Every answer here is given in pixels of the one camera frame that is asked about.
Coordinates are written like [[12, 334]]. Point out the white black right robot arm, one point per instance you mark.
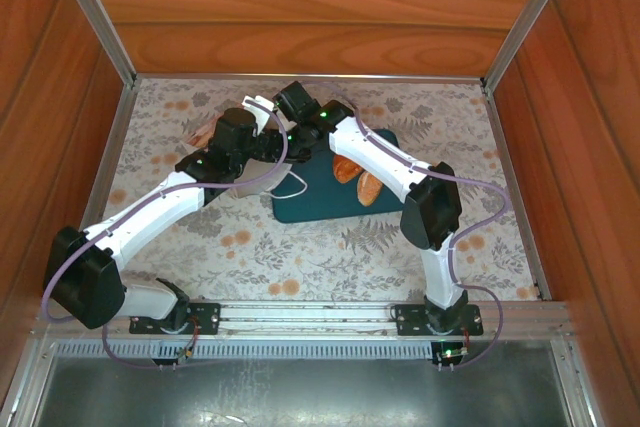
[[380, 157]]

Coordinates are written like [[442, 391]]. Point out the shiny metal sheet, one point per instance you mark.
[[300, 392]]

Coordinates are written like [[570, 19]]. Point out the white patterned paper bag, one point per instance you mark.
[[200, 137]]

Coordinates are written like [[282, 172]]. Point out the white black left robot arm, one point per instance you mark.
[[150, 207]]

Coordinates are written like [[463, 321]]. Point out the floral tablecloth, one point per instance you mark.
[[300, 257]]

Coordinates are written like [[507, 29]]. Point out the wide aluminium base rail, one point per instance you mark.
[[310, 314]]

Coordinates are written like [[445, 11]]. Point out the teal plastic tray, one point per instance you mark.
[[320, 202]]

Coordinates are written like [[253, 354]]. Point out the aluminium frame post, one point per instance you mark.
[[92, 12], [532, 9]]

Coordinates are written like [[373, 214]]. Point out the aluminium frame rail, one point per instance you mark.
[[400, 77], [117, 132], [515, 187]]

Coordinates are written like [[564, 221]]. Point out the orange-brown fake bread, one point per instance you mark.
[[369, 189], [344, 169]]

